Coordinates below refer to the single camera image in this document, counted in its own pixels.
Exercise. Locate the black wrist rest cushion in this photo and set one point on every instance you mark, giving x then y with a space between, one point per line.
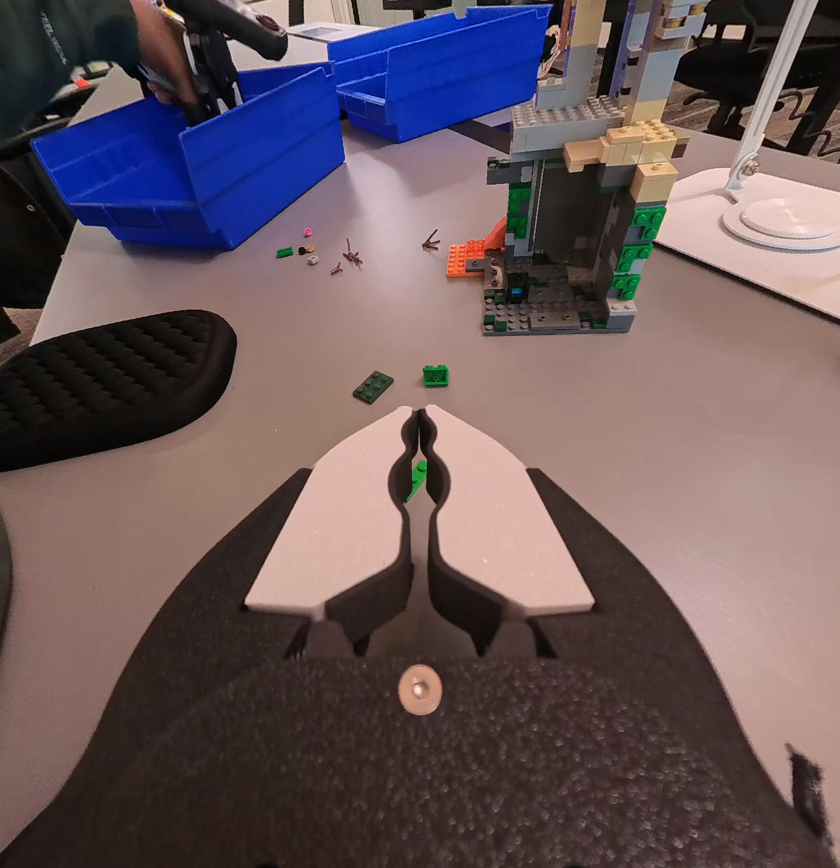
101 386

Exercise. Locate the dark green plate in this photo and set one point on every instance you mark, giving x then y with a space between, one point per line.
374 386

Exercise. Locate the black office chair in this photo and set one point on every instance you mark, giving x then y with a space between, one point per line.
718 61

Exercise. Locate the bright green narrow plate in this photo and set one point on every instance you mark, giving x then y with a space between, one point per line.
415 478

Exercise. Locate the blue plastic storage bin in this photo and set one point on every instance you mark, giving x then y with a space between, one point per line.
257 169
447 74

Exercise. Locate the green plant brick piece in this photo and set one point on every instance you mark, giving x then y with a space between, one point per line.
435 375

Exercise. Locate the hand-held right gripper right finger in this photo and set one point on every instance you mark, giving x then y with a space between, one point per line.
515 536

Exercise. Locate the wooden white book stand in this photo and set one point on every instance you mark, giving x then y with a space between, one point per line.
766 258

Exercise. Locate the dark brown twig brick piece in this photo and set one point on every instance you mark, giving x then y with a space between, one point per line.
431 239

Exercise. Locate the person's left forearm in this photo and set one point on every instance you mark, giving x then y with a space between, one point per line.
54 61

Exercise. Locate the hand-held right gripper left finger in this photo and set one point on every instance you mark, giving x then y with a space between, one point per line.
325 536

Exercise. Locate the person's left hand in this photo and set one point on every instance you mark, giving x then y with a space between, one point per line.
159 41

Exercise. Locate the toy brick castle model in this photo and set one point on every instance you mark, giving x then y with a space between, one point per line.
569 203

